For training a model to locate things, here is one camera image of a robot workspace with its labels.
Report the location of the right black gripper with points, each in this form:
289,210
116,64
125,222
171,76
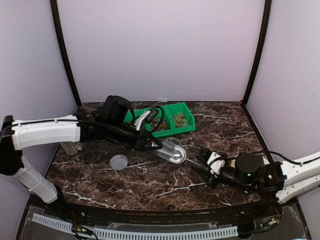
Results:
207,159

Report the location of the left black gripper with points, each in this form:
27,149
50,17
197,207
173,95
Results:
141,144

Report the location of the metal scoop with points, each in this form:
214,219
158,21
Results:
173,153

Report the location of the clear plastic cup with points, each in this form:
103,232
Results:
174,140

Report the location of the green bin mixed candies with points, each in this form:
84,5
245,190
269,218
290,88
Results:
161,125

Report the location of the green bin colourful candies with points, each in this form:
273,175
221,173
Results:
129,117

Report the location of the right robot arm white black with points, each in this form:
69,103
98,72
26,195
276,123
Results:
251,172

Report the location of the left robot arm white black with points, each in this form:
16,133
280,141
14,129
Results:
115,122

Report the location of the beige floral plate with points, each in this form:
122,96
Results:
233,163

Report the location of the grey round plastic lid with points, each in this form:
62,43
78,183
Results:
118,162

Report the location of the white orange bowl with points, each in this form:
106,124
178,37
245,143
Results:
264,160

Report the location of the white patterned mug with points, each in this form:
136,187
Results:
71,148

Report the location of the black front rail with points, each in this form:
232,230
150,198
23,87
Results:
172,206

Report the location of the white slotted cable duct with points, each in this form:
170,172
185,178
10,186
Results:
98,233

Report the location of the right black frame post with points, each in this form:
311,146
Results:
259,51

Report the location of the black frame post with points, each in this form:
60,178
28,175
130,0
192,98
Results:
259,51
63,51

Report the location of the left black frame post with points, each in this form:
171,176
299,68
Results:
63,51

